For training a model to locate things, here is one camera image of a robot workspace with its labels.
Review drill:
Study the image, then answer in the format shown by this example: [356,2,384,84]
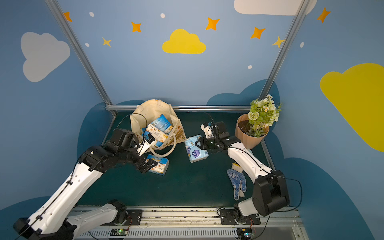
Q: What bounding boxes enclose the light blue tissue pack purple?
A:
[185,135,209,163]

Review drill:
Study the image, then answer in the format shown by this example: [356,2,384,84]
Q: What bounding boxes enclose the tissue pack cream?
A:
[146,154,170,176]
[144,124,168,148]

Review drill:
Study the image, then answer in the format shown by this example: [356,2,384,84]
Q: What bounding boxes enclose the beige canvas tote bag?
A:
[130,100,187,158]

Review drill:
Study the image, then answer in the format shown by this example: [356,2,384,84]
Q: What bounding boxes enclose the tissue pack cream top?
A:
[144,124,168,148]

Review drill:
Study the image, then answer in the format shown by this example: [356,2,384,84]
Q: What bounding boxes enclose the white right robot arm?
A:
[196,122,290,225]

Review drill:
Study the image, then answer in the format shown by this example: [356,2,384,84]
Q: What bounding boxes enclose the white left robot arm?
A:
[13,129,157,240]

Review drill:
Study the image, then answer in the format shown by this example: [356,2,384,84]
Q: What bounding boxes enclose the potted green white flowers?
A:
[235,95,282,150]

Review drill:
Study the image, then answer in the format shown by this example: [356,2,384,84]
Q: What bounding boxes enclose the blue dotted work glove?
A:
[227,163,247,201]

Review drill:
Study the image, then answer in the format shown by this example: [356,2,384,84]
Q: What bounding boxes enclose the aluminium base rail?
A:
[75,207,309,240]

